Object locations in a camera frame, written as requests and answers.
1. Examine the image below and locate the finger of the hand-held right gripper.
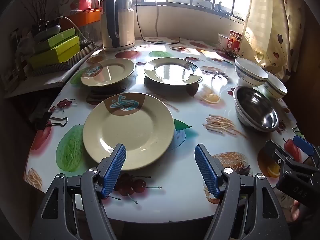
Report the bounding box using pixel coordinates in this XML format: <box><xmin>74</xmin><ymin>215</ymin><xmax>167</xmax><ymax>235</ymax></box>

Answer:
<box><xmin>293</xmin><ymin>135</ymin><xmax>320</xmax><ymax>167</ymax></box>
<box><xmin>265</xmin><ymin>140</ymin><xmax>309</xmax><ymax>172</ymax></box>

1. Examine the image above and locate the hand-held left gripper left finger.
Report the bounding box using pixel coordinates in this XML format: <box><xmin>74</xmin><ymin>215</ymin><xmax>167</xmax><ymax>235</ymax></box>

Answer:
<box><xmin>29</xmin><ymin>144</ymin><xmax>127</xmax><ymax>240</ymax></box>

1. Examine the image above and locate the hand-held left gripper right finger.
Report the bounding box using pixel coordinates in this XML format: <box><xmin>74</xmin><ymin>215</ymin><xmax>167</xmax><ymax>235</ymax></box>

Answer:
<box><xmin>194</xmin><ymin>144</ymin><xmax>292</xmax><ymax>240</ymax></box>

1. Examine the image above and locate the beige plate with fish print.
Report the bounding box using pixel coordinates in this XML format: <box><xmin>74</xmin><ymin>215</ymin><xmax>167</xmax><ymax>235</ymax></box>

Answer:
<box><xmin>83</xmin><ymin>92</ymin><xmax>175</xmax><ymax>171</ymax></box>
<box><xmin>81</xmin><ymin>58</ymin><xmax>136</xmax><ymax>87</ymax></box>
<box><xmin>144</xmin><ymin>57</ymin><xmax>203</xmax><ymax>85</ymax></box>

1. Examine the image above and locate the stainless steel bowl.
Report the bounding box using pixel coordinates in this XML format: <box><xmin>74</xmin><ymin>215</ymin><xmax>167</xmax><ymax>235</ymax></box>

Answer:
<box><xmin>233</xmin><ymin>86</ymin><xmax>279</xmax><ymax>132</ymax></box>

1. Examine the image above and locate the small white striped bowl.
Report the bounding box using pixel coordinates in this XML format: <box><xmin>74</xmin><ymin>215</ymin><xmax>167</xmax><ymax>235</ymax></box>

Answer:
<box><xmin>262</xmin><ymin>71</ymin><xmax>288</xmax><ymax>99</ymax></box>

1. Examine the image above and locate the large white striped bowl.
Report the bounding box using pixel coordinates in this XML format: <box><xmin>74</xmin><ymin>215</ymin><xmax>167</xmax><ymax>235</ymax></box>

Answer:
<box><xmin>234</xmin><ymin>57</ymin><xmax>269</xmax><ymax>88</ymax></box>

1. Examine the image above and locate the person's right hand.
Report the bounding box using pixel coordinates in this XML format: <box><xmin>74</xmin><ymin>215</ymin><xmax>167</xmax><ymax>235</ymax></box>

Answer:
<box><xmin>290</xmin><ymin>200</ymin><xmax>304</xmax><ymax>224</ymax></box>

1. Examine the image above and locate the fruit print tablecloth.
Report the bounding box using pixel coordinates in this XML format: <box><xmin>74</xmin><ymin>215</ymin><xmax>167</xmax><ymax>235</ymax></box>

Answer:
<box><xmin>24</xmin><ymin>37</ymin><xmax>307</xmax><ymax>224</ymax></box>

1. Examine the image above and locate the black binder clip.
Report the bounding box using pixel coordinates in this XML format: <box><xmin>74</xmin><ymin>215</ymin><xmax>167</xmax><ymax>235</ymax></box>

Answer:
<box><xmin>35</xmin><ymin>112</ymin><xmax>68</xmax><ymax>130</ymax></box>

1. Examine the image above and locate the glass jar with red label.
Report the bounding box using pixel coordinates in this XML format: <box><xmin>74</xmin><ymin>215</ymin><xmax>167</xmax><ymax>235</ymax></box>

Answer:
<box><xmin>227</xmin><ymin>30</ymin><xmax>243</xmax><ymax>57</ymax></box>

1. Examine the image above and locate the black white striped box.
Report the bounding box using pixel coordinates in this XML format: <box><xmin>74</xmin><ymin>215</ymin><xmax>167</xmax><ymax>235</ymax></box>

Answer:
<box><xmin>31</xmin><ymin>41</ymin><xmax>97</xmax><ymax>77</ymax></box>

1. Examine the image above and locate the white plastic cup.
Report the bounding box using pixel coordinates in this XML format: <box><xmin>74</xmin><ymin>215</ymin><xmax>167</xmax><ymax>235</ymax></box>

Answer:
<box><xmin>217</xmin><ymin>33</ymin><xmax>230</xmax><ymax>49</ymax></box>

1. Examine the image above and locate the cream curtain with heart print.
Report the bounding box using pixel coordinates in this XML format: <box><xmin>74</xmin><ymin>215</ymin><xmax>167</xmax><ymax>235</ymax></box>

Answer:
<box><xmin>240</xmin><ymin>0</ymin><xmax>310</xmax><ymax>83</ymax></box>

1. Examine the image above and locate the cream electric kettle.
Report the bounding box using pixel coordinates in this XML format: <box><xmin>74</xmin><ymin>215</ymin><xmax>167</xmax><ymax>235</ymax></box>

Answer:
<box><xmin>100</xmin><ymin>0</ymin><xmax>136</xmax><ymax>53</ymax></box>

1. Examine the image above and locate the small green box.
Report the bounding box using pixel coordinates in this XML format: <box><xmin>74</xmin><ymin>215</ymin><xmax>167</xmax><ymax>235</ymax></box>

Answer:
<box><xmin>37</xmin><ymin>27</ymin><xmax>76</xmax><ymax>52</ymax></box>

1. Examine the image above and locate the black hook-shaped object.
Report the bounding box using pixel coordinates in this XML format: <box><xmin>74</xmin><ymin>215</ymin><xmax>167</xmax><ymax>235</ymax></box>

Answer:
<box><xmin>217</xmin><ymin>1</ymin><xmax>229</xmax><ymax>18</ymax></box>

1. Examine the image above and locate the orange box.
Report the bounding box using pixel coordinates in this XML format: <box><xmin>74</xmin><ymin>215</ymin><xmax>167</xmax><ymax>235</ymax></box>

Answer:
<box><xmin>60</xmin><ymin>8</ymin><xmax>101</xmax><ymax>30</ymax></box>

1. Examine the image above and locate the grey rounded device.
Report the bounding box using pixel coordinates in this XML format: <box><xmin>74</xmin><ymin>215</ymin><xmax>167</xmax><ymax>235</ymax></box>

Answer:
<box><xmin>32</xmin><ymin>21</ymin><xmax>62</xmax><ymax>40</ymax></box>

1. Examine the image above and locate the dry twigs bunch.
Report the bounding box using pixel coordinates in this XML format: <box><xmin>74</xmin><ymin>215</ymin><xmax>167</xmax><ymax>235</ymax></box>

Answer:
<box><xmin>20</xmin><ymin>0</ymin><xmax>55</xmax><ymax>30</ymax></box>

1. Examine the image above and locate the black power cable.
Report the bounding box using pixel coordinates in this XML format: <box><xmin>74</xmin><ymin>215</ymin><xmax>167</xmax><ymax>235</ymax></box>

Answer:
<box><xmin>131</xmin><ymin>0</ymin><xmax>181</xmax><ymax>45</ymax></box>

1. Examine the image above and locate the white cable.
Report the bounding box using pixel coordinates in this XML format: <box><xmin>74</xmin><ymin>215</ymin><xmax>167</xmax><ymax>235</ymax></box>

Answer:
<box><xmin>57</xmin><ymin>16</ymin><xmax>88</xmax><ymax>43</ymax></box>

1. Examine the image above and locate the grey cable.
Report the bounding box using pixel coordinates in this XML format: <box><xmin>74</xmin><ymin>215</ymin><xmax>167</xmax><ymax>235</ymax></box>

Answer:
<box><xmin>154</xmin><ymin>1</ymin><xmax>160</xmax><ymax>38</ymax></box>

